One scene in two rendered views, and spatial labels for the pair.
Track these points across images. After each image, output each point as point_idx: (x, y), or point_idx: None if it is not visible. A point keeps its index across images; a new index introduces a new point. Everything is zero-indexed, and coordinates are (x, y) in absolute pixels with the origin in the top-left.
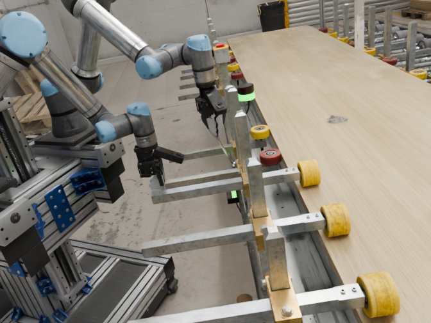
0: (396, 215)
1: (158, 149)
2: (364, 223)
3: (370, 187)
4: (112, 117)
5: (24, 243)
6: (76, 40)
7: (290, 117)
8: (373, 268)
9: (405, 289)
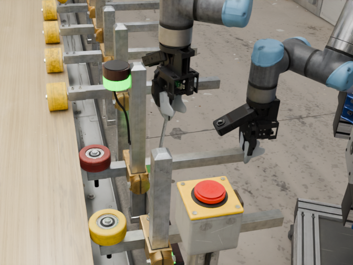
0: (1, 78)
1: (245, 105)
2: (30, 74)
3: (1, 100)
4: (291, 42)
5: (341, 99)
6: None
7: (34, 262)
8: (42, 54)
9: (32, 47)
